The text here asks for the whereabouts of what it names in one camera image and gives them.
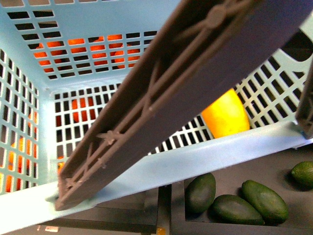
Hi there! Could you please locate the yellow mango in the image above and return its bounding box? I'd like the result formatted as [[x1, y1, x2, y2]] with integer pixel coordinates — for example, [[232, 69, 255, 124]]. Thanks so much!
[[201, 89, 250, 139]]

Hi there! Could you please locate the brown basket handle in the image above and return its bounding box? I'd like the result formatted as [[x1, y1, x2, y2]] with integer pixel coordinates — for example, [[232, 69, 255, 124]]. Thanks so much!
[[55, 0, 313, 211]]

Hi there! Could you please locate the light teal plastic basket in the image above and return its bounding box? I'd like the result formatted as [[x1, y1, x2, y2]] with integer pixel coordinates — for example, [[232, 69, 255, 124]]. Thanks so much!
[[0, 0, 313, 235]]

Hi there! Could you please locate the left avocado on shelf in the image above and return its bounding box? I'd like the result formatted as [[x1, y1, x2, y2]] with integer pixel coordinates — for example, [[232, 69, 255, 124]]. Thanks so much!
[[185, 173, 216, 213]]

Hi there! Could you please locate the avocado on shelf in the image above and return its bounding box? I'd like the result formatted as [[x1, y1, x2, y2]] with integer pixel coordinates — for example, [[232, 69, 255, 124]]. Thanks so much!
[[242, 180, 289, 224], [212, 194, 265, 225], [185, 173, 216, 213]]

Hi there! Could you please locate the middle avocado on shelf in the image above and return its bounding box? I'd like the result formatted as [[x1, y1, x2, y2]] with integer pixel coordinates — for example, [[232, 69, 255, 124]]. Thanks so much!
[[212, 194, 265, 225]]

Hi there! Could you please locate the right avocado on shelf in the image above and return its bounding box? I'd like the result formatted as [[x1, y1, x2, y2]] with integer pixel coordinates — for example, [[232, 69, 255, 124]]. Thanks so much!
[[242, 180, 289, 224]]

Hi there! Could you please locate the far right avocado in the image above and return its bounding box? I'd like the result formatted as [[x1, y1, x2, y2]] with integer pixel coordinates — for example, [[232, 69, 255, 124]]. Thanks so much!
[[291, 161, 313, 188]]

